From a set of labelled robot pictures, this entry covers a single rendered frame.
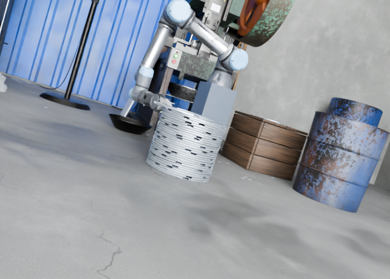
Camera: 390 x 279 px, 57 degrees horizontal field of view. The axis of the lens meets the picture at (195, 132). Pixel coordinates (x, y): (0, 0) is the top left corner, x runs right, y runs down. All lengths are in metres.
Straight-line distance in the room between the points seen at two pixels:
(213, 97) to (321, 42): 2.94
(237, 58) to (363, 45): 3.37
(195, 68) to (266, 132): 0.75
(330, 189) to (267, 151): 0.52
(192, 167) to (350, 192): 0.99
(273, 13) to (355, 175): 1.36
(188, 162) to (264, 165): 1.05
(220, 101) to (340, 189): 0.82
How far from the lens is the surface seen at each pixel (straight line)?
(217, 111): 2.13
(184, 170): 1.45
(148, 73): 1.93
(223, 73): 2.16
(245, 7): 3.46
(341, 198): 2.12
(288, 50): 4.62
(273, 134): 2.40
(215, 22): 2.92
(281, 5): 2.85
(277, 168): 2.48
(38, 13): 4.04
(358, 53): 5.20
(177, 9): 1.95
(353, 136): 2.08
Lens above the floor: 0.30
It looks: 4 degrees down
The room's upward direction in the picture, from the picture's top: 18 degrees clockwise
